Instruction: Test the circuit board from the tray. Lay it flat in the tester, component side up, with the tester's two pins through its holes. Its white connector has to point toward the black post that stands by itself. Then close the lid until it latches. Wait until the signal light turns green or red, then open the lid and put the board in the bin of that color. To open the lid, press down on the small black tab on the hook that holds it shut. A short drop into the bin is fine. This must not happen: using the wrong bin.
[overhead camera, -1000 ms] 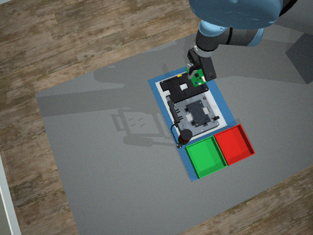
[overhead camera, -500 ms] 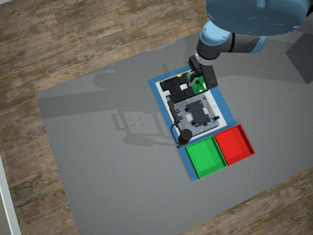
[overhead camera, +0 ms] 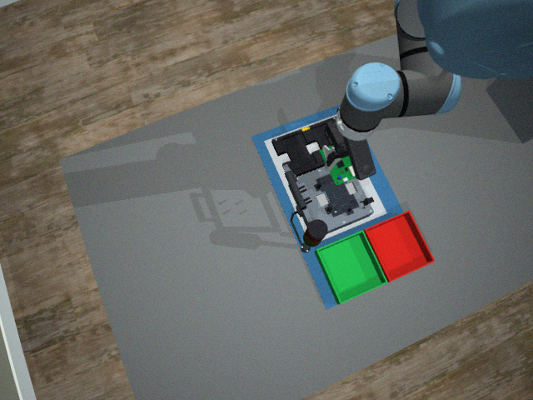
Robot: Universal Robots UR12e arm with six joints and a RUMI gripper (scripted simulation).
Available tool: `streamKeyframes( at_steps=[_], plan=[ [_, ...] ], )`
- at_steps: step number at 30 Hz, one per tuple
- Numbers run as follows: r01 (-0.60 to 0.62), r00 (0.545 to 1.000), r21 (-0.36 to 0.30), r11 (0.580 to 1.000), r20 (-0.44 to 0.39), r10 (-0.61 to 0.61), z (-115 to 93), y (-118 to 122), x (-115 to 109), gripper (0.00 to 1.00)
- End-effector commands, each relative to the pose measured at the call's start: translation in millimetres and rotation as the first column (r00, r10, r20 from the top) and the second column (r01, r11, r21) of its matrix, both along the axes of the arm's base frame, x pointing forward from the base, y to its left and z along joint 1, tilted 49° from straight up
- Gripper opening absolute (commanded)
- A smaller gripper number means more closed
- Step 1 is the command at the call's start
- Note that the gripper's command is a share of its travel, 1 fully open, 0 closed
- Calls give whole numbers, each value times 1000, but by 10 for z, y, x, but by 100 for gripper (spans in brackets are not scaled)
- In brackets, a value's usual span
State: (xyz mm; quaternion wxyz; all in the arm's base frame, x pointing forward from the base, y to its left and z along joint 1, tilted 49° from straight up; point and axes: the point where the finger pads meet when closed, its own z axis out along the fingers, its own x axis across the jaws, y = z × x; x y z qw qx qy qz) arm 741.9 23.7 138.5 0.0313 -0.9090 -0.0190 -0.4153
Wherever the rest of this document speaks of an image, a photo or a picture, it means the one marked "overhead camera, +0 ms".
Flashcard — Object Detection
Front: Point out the green circuit board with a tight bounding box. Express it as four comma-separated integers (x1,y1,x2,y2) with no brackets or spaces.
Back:
319,149,356,186

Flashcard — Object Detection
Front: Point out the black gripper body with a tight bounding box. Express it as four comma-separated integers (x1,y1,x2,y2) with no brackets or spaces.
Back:
324,119,348,158

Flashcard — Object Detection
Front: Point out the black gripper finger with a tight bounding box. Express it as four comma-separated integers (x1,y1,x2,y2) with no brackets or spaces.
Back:
322,145,341,172

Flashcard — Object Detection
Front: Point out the red bin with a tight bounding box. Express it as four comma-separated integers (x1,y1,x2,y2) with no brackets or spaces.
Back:
364,211,435,282

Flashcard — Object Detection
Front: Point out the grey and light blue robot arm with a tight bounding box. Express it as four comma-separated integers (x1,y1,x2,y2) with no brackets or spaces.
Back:
336,0,533,180

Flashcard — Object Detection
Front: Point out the green bin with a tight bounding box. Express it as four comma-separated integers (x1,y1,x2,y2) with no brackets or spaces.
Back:
314,230,388,304

